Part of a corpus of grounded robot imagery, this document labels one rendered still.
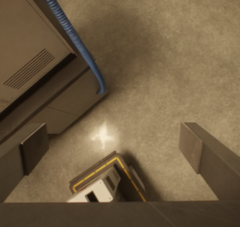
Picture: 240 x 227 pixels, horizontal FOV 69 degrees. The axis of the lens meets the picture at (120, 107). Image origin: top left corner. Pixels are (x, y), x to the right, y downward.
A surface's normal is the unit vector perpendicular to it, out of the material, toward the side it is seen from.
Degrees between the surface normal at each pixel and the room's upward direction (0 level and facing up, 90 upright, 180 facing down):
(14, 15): 90
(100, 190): 0
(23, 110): 0
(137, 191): 0
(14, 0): 90
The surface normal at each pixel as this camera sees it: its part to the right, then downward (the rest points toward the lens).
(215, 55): -0.11, -0.15
